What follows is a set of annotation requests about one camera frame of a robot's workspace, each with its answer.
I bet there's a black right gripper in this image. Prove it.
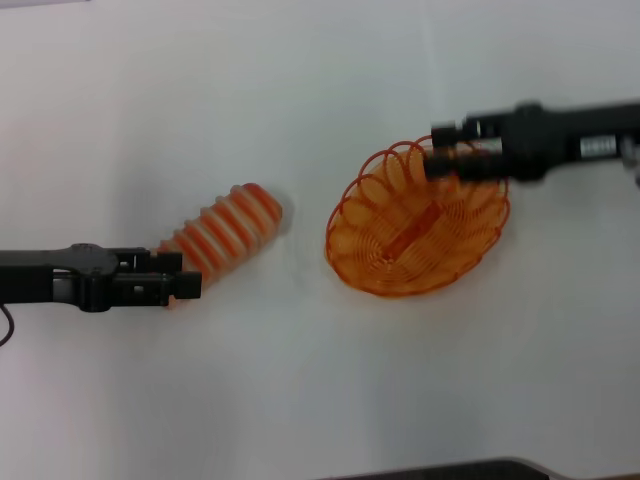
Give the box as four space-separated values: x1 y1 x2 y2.
423 101 640 185

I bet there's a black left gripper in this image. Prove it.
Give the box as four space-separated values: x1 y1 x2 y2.
0 243 203 314

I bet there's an orange wire basket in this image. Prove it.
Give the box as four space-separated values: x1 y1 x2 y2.
324 135 512 300

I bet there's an orange white striped bread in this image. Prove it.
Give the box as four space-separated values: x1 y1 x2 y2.
155 182 285 309

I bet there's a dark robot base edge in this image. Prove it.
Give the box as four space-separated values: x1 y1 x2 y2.
319 455 567 480

